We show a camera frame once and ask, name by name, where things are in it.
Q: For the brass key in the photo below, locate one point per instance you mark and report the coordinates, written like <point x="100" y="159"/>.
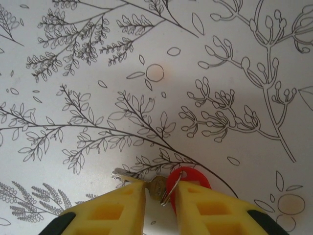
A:
<point x="157" y="187"/>

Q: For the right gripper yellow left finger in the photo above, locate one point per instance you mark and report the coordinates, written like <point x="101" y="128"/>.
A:
<point x="110" y="208"/>

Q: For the red plastic key tag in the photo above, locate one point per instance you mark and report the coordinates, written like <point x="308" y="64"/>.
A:
<point x="193" y="177"/>

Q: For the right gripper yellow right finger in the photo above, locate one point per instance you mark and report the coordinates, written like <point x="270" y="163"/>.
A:
<point x="215" y="213"/>

